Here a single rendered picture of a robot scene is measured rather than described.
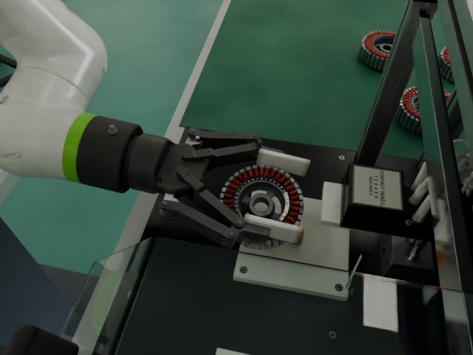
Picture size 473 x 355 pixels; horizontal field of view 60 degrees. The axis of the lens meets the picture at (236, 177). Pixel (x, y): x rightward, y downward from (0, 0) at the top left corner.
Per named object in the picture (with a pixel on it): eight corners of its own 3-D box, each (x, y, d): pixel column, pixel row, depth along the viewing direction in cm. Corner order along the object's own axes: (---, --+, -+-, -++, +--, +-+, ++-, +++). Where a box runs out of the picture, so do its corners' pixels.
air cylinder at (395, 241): (380, 282, 55) (392, 263, 51) (379, 234, 60) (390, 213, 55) (419, 289, 54) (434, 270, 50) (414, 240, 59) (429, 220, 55)
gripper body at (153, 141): (147, 155, 59) (210, 170, 59) (126, 202, 54) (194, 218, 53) (144, 117, 53) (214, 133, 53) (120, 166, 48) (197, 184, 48)
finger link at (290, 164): (255, 165, 57) (256, 161, 58) (304, 177, 57) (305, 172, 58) (259, 151, 55) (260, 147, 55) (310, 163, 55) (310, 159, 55)
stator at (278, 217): (212, 241, 55) (210, 234, 52) (230, 168, 60) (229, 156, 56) (294, 258, 54) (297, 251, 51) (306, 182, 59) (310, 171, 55)
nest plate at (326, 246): (233, 280, 55) (232, 277, 54) (252, 193, 64) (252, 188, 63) (345, 302, 53) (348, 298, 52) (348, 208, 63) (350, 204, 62)
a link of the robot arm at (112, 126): (68, 147, 46) (101, 95, 52) (85, 204, 56) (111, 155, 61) (120, 159, 46) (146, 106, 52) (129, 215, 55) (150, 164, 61)
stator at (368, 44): (355, 68, 88) (360, 53, 85) (360, 40, 95) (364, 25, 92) (410, 77, 86) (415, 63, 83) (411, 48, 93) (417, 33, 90)
